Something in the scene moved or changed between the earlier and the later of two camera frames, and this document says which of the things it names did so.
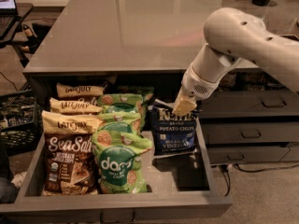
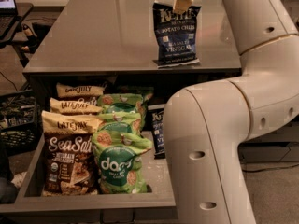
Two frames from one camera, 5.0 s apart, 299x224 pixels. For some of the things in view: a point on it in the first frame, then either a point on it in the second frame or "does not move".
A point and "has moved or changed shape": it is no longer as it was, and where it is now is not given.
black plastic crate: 21,129 does not move
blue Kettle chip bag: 173,133 has moved or changed shape
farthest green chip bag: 145,91 does not move
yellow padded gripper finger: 184,104 → 182,2
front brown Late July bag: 69,158 does not move
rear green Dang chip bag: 121,103 does not move
